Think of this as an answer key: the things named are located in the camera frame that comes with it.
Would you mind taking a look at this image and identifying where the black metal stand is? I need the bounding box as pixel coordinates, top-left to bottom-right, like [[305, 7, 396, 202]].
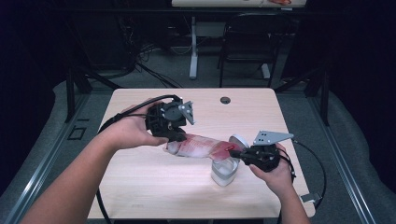
[[64, 62, 122, 124], [274, 66, 331, 127]]

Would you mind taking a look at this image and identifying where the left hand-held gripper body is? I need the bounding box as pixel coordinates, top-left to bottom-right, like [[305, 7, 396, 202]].
[[145, 96, 196, 140]]

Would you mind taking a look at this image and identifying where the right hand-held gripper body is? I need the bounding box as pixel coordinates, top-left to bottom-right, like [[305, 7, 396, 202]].
[[242, 130, 294, 173]]

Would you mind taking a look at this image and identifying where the bundle of floor cables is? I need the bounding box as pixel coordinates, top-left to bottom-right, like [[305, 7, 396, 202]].
[[118, 15, 183, 89]]

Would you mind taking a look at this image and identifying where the person's left hand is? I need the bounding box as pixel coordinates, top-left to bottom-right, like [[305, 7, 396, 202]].
[[104, 98, 169, 151]]

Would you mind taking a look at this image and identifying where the red and clear pouch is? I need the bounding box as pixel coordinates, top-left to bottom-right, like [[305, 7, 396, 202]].
[[163, 133, 244, 162]]

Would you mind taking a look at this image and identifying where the black chair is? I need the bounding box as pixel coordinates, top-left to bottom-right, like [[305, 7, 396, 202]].
[[218, 12, 295, 89]]

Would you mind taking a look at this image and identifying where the white desk top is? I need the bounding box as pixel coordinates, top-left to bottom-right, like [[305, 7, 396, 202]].
[[171, 0, 307, 8]]

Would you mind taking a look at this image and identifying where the aluminium floor rail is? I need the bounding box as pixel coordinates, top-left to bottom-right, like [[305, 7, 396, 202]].
[[0, 92, 92, 224], [306, 96, 377, 224]]

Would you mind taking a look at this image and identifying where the white lidded container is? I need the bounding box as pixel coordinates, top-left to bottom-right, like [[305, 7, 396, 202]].
[[210, 133, 250, 187]]

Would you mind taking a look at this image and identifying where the white desk leg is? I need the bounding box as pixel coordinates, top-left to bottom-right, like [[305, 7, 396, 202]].
[[189, 15, 199, 80]]

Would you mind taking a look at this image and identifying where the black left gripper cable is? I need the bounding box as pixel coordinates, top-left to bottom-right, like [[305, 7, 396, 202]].
[[95, 94, 183, 224]]

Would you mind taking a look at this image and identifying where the person's right hand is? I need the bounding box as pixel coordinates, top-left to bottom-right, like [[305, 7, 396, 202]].
[[248, 143, 295, 195]]

